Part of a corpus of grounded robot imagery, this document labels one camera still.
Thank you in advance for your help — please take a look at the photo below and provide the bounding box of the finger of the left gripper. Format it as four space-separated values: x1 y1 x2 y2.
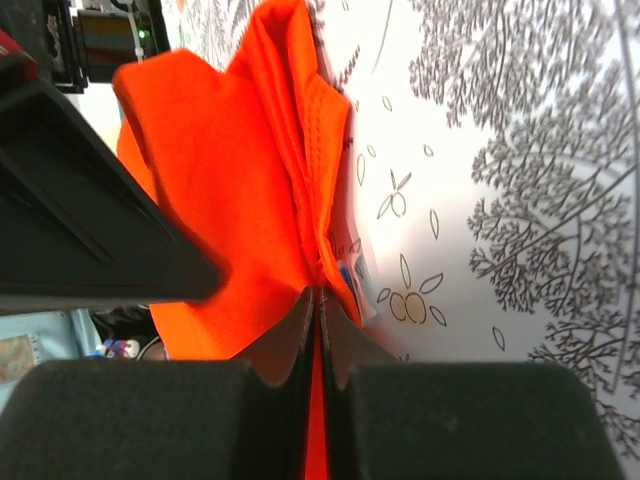
1 54 222 315

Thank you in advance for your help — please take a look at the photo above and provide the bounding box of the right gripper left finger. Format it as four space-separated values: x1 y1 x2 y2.
1 289 314 479

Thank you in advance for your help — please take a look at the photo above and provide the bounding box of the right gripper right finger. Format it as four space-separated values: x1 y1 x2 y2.
317 290 624 479

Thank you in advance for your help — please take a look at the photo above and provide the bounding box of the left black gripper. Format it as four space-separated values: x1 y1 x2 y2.
1 0 170 94

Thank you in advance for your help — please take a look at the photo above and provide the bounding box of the orange t shirt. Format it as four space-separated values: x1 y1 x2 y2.
111 0 381 480

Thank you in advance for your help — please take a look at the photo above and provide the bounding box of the floral patterned table mat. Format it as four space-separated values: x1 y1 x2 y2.
161 0 639 479

